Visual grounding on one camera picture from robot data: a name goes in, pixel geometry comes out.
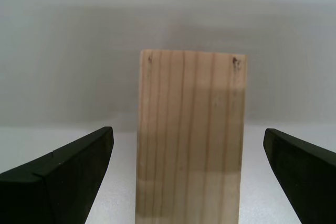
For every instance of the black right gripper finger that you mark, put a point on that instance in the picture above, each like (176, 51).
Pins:
(309, 182)
(52, 195)

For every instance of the light wooden block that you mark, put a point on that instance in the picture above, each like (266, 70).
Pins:
(189, 142)

